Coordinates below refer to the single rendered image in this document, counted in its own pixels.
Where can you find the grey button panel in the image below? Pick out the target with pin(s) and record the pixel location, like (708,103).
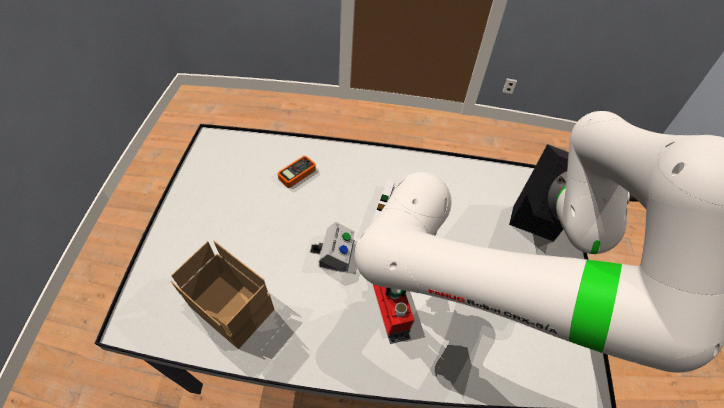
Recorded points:
(336,249)

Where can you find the orange pocket multimeter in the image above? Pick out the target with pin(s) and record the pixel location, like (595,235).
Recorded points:
(296,171)

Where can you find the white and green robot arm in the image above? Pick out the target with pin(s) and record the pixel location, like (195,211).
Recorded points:
(667,313)

